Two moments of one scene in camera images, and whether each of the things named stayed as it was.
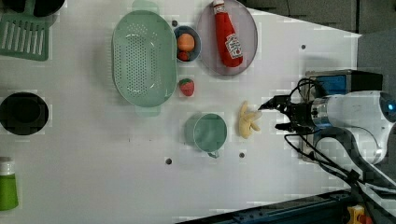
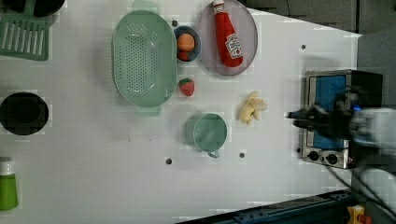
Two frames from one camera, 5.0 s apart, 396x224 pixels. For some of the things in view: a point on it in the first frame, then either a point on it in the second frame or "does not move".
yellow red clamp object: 357,216 does not move
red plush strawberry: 187,86 does not move
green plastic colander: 144,57 does not move
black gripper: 301,119 -> 335,121
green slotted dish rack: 25,35 does not move
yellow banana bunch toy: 247,119 -> 251,107
